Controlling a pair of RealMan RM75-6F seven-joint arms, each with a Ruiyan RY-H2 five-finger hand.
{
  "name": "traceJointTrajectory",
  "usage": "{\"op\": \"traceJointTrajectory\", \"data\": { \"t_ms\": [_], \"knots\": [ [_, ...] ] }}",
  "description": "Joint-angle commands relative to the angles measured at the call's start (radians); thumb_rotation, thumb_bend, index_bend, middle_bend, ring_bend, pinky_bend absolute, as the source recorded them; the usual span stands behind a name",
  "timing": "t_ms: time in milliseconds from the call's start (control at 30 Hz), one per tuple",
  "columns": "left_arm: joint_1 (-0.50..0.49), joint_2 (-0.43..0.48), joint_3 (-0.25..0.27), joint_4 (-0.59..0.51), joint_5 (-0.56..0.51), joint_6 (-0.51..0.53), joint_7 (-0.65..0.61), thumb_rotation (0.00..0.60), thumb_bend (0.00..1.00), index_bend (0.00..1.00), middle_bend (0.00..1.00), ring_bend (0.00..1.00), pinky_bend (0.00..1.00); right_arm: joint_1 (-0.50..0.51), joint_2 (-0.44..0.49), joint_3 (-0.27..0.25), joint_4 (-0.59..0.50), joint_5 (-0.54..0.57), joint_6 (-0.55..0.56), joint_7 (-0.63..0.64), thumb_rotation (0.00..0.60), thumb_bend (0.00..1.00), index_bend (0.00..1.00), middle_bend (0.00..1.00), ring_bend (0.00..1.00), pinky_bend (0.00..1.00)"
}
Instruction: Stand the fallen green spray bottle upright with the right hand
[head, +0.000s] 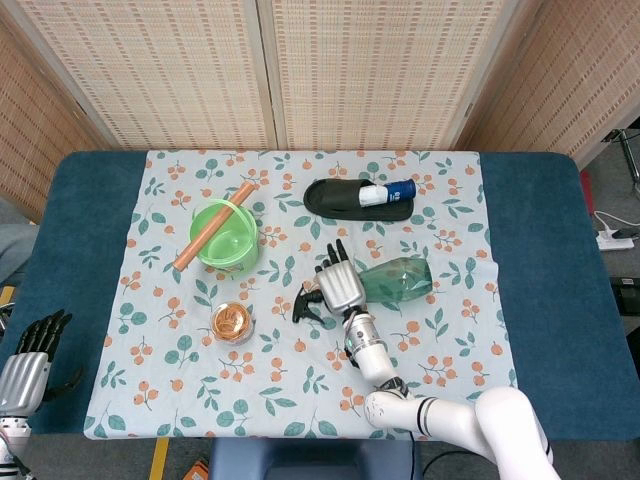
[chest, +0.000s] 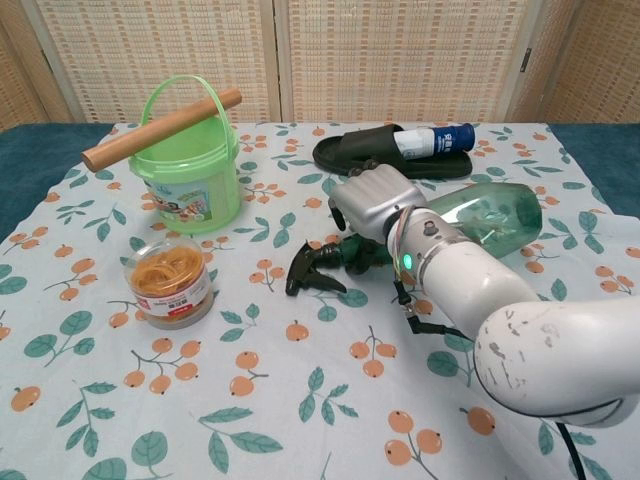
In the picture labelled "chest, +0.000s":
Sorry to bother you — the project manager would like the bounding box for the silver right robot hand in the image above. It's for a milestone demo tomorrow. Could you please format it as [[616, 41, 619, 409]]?
[[327, 159, 427, 277]]

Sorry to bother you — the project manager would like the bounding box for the green transparent spray bottle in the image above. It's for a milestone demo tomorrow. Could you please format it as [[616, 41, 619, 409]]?
[[284, 182, 544, 297]]

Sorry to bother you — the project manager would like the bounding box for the black rubber slipper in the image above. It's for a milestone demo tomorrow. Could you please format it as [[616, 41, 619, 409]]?
[[312, 122, 473, 179]]

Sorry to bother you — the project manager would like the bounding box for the blue and white tube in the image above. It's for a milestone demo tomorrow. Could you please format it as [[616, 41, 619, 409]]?
[[392, 122, 476, 162]]

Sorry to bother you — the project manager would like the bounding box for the woven bamboo folding screen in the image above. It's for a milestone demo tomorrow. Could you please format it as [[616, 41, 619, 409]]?
[[0, 0, 640, 136]]

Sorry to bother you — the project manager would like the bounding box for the light green plastic bucket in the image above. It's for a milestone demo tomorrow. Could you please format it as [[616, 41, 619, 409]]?
[[128, 73, 242, 235]]

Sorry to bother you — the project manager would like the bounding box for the wooden rolling pin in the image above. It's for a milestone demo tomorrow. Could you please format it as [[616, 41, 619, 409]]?
[[81, 88, 242, 174]]

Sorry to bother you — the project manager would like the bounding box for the clear jar of rubber bands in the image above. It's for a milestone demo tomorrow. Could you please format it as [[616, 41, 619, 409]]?
[[119, 238, 214, 330]]

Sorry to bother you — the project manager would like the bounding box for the white fruit-print tablecloth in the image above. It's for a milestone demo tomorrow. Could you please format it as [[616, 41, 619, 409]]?
[[0, 121, 640, 480]]

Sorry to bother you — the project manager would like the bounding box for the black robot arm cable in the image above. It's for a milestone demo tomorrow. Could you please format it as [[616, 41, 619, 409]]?
[[392, 259, 587, 480]]

